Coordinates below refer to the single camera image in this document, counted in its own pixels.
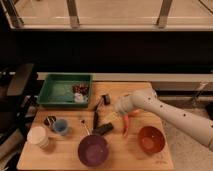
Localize red orange bowl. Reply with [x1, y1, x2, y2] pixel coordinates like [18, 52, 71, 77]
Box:
[138, 126, 165, 155]

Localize blue cup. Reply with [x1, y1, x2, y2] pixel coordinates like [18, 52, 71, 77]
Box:
[52, 119, 69, 136]

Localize black chair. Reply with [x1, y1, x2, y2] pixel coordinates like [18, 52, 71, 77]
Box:
[0, 63, 34, 160]

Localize white small object in tray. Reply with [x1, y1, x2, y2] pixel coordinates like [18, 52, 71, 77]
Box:
[74, 93, 88, 103]

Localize green plastic tray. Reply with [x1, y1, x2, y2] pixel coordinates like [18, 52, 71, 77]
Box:
[37, 73, 93, 108]

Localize dark red grapes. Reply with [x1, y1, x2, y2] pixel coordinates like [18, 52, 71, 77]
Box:
[73, 84, 89, 95]

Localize purple bowl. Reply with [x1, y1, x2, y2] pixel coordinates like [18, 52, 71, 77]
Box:
[78, 135, 109, 167]

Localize metal spoon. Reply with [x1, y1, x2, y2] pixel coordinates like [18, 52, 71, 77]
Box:
[80, 119, 90, 135]

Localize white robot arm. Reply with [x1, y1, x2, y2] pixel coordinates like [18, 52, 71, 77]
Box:
[104, 88, 213, 151]

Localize small black metal cup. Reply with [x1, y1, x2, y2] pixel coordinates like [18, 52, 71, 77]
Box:
[44, 116, 56, 127]

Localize white lidded jar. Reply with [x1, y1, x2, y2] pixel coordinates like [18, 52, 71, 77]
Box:
[27, 126, 49, 148]

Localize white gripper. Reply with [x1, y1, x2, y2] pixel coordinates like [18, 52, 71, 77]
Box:
[102, 94, 137, 123]

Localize black dish brush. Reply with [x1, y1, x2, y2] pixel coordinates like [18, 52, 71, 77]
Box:
[93, 94, 111, 129]

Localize orange carrot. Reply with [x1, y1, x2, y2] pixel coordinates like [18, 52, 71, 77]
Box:
[122, 110, 140, 137]

